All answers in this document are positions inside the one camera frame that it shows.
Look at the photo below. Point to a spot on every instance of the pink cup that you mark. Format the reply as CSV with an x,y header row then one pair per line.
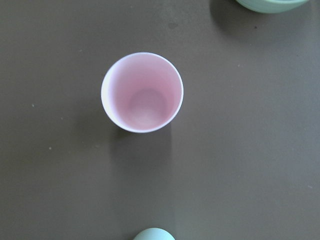
x,y
142,92

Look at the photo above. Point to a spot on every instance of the green cup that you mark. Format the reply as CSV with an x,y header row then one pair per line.
x,y
154,233

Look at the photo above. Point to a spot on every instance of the mint green bowl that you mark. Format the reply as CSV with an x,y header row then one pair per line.
x,y
271,6

